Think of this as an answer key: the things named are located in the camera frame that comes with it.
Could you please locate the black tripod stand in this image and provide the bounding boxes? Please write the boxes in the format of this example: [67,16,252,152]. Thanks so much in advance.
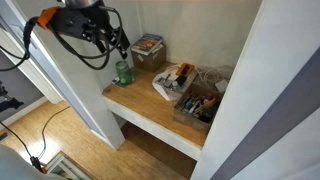
[0,81,23,112]

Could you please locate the green glass jar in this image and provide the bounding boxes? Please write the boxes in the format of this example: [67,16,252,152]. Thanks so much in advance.
[116,60,132,85]

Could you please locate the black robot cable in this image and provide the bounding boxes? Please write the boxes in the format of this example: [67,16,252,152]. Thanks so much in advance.
[0,5,124,72]

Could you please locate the orange pen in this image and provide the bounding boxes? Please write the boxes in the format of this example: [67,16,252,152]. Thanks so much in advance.
[203,98,216,107]

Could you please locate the cardboard box of pens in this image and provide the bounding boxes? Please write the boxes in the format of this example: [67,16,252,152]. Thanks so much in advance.
[173,83,223,134]

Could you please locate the white plastic bag with items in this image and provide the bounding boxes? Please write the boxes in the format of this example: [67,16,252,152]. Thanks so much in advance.
[152,64,197,101]

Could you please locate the black floor cable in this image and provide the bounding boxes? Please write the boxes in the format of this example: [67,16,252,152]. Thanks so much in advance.
[0,105,72,174]

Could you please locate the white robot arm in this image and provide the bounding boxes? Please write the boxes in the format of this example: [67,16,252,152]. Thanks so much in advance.
[38,0,130,59]

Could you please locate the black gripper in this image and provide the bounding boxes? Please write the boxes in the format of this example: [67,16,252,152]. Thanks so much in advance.
[37,5,130,59]

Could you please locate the tangled white cables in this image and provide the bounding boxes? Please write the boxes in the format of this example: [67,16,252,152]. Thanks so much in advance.
[193,65,234,90]

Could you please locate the orange black device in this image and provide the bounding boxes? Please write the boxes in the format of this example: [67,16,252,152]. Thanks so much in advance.
[176,63,194,77]

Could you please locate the white framed picture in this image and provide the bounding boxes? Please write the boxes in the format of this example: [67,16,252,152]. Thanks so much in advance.
[45,151,95,180]

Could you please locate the blue orange book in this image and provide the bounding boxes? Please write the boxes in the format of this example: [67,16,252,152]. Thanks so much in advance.
[131,34,163,55]

